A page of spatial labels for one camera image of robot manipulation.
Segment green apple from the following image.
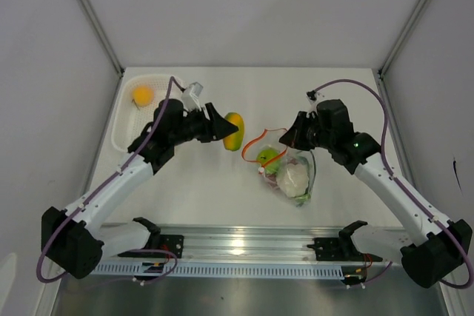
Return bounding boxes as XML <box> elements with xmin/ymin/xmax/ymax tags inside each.
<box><xmin>256</xmin><ymin>148</ymin><xmax>280</xmax><ymax>175</ymax></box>

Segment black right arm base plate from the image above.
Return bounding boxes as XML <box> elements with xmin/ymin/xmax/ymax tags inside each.
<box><xmin>307</xmin><ymin>237</ymin><xmax>383</xmax><ymax>262</ymax></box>

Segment orange round fruit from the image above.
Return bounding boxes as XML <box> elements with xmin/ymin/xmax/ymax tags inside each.
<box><xmin>132</xmin><ymin>86</ymin><xmax>154</xmax><ymax>107</ymax></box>

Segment left aluminium corner post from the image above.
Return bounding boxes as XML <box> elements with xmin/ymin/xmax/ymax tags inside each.
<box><xmin>76</xmin><ymin>0</ymin><xmax>124</xmax><ymax>77</ymax></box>

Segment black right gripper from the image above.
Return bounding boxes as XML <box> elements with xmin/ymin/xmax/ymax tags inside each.
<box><xmin>278</xmin><ymin>112</ymin><xmax>334</xmax><ymax>152</ymax></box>

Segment red grape bunch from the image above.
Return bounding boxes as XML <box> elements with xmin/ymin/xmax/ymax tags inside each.
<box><xmin>262</xmin><ymin>173</ymin><xmax>279</xmax><ymax>191</ymax></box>

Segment aluminium corner post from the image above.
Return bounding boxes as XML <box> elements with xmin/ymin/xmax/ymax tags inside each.
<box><xmin>76</xmin><ymin>0</ymin><xmax>124</xmax><ymax>77</ymax></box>
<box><xmin>378</xmin><ymin>0</ymin><xmax>432</xmax><ymax>81</ymax></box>

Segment green scallion stalks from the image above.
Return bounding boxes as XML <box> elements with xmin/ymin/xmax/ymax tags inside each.
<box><xmin>293</xmin><ymin>151</ymin><xmax>317</xmax><ymax>207</ymax></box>

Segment aluminium rail frame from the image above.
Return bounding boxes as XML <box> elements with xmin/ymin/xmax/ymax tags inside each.
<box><xmin>50</xmin><ymin>225</ymin><xmax>455</xmax><ymax>267</ymax></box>

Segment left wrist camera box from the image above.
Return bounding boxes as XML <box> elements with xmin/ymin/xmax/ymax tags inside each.
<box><xmin>181</xmin><ymin>82</ymin><xmax>203</xmax><ymax>112</ymax></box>

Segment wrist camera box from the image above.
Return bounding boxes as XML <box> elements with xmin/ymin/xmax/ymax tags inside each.
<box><xmin>306</xmin><ymin>90</ymin><xmax>325</xmax><ymax>112</ymax></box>
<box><xmin>181</xmin><ymin>82</ymin><xmax>203</xmax><ymax>112</ymax></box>

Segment right aluminium corner post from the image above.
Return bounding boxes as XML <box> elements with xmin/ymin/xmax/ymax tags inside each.
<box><xmin>378</xmin><ymin>0</ymin><xmax>432</xmax><ymax>81</ymax></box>

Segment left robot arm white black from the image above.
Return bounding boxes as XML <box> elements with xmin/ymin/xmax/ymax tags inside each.
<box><xmin>36</xmin><ymin>99</ymin><xmax>238</xmax><ymax>283</ymax></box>

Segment white cauliflower with green leaves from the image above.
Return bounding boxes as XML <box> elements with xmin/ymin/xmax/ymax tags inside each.
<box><xmin>277</xmin><ymin>164</ymin><xmax>308</xmax><ymax>199</ymax></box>

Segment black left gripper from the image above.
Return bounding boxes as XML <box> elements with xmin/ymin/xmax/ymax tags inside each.
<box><xmin>170</xmin><ymin>102</ymin><xmax>237</xmax><ymax>146</ymax></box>

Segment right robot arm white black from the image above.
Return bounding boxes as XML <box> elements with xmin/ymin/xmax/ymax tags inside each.
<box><xmin>279</xmin><ymin>99</ymin><xmax>473</xmax><ymax>289</ymax></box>

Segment white perforated plastic basket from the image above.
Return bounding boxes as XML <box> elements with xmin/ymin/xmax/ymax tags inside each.
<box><xmin>111</xmin><ymin>74</ymin><xmax>170</xmax><ymax>152</ymax></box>

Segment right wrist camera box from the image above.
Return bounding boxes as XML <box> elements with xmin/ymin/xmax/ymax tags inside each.
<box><xmin>306</xmin><ymin>90</ymin><xmax>325</xmax><ymax>112</ymax></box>

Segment white slotted cable duct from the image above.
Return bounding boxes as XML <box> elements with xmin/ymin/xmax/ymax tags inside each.
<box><xmin>91</xmin><ymin>260</ymin><xmax>344</xmax><ymax>280</ymax></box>

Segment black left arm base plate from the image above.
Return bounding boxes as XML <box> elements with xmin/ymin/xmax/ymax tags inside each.
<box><xmin>118</xmin><ymin>235</ymin><xmax>184</xmax><ymax>258</ymax></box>

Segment yellow-green mango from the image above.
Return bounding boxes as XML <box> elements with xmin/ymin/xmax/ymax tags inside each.
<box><xmin>222</xmin><ymin>112</ymin><xmax>245</xmax><ymax>152</ymax></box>

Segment clear zip bag orange zipper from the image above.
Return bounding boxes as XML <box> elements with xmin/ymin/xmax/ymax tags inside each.
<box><xmin>241</xmin><ymin>128</ymin><xmax>317</xmax><ymax>207</ymax></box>

